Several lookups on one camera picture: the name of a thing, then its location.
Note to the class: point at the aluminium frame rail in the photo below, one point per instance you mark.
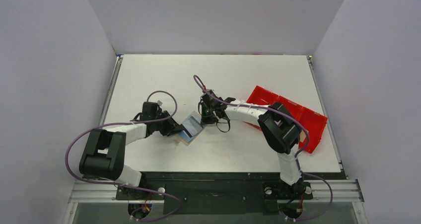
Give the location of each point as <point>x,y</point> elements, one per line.
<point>216,134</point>

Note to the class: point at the red plastic bin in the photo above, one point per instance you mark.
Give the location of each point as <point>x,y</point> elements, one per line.
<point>312,121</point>

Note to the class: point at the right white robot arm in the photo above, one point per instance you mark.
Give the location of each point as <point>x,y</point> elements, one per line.
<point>280,130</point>

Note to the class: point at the beige leather card holder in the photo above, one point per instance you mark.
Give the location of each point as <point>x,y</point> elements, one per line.
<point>183,139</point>

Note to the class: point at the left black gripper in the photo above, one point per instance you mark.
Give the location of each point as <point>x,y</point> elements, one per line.
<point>172,127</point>

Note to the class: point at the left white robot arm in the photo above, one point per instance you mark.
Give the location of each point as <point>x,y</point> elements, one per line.
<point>104,153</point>

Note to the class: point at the gold credit card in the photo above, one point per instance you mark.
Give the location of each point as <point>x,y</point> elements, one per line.
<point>303,136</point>

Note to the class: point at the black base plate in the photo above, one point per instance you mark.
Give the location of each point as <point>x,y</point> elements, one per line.
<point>220,192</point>

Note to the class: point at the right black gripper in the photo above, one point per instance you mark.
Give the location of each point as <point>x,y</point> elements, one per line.
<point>208,113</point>

